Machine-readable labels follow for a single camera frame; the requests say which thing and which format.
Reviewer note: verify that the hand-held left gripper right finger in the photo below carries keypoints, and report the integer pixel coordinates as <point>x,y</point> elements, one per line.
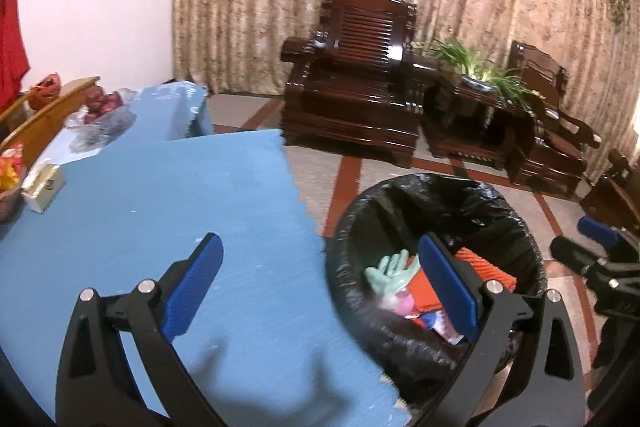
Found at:
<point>447,287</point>

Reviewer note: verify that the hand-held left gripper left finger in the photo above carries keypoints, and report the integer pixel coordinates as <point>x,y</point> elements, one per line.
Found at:
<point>195,282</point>

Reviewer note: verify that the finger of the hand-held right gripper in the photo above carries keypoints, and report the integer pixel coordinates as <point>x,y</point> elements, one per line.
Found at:
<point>575,254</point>
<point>597,229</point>

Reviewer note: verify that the orange cloth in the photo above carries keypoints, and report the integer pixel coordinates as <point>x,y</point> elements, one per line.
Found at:
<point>485,264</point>

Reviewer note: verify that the green rubber glove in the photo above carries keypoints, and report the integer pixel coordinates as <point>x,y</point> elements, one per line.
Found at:
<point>392,274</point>

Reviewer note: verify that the waste bin with black bag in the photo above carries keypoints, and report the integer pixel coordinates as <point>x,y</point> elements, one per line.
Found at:
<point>400,194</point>

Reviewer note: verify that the white red wrapper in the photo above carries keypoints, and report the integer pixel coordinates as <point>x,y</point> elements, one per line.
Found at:
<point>440,326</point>

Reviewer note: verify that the dark wooden armchair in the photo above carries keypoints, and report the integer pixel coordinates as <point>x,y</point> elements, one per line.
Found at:
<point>550,167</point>
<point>612,192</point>
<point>350,107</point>

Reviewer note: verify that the pink crumpled wrapper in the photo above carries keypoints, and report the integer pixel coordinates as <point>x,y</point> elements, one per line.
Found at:
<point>400,304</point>

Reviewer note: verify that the blue tablecloth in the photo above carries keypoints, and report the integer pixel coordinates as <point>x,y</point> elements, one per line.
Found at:
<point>150,207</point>

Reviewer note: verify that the dark wooden side table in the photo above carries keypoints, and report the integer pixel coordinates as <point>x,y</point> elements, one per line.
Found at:
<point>465,127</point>

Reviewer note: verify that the beige tissue box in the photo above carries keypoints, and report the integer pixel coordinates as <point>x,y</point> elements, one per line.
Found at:
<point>45,187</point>

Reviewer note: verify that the green potted plant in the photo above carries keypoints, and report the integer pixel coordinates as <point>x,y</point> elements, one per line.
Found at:
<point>477,83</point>

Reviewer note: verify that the glass bowl of red fruit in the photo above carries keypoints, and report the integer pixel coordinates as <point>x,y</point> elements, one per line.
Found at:
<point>100,107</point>

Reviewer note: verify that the orange yellow snack bag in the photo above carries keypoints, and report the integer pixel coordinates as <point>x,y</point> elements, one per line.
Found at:
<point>10,169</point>

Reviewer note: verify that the light wooden chair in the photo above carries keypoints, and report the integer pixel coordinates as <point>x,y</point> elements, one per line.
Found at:
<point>80,83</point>
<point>35,132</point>

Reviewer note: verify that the red woven basket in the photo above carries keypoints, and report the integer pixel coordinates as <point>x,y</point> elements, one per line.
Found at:
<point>46,89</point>

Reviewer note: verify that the beige patterned curtain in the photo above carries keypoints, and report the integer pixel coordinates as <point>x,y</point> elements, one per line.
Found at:
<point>250,7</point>

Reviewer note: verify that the red hanging cloth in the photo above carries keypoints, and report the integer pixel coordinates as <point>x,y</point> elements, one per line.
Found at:
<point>10,37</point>

